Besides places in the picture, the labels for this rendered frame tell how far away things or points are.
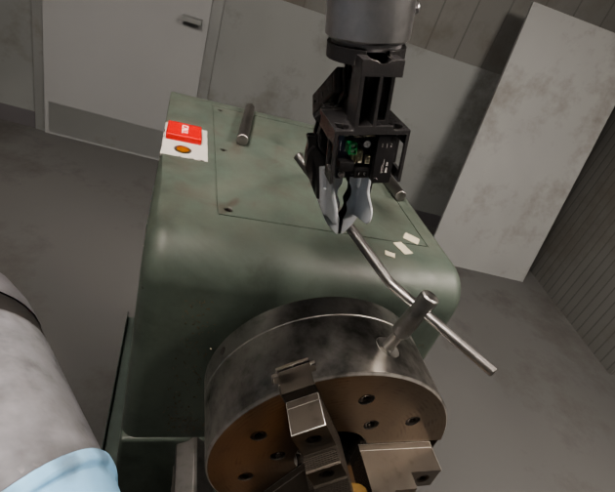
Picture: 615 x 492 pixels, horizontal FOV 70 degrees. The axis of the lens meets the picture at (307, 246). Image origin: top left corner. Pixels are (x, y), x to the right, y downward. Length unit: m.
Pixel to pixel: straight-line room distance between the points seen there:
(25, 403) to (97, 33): 3.29
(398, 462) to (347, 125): 0.42
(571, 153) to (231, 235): 3.29
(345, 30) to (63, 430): 0.34
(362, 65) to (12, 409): 0.32
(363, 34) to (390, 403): 0.40
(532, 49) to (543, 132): 0.56
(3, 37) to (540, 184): 3.79
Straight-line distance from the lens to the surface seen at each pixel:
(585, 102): 3.67
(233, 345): 0.58
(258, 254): 0.59
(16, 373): 0.21
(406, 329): 0.52
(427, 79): 3.47
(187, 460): 0.83
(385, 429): 0.61
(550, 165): 3.64
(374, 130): 0.41
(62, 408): 0.21
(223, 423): 0.54
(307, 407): 0.50
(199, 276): 0.57
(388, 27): 0.40
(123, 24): 3.37
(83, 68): 3.53
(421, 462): 0.64
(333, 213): 0.46
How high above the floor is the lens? 1.58
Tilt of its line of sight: 32 degrees down
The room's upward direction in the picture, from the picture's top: 20 degrees clockwise
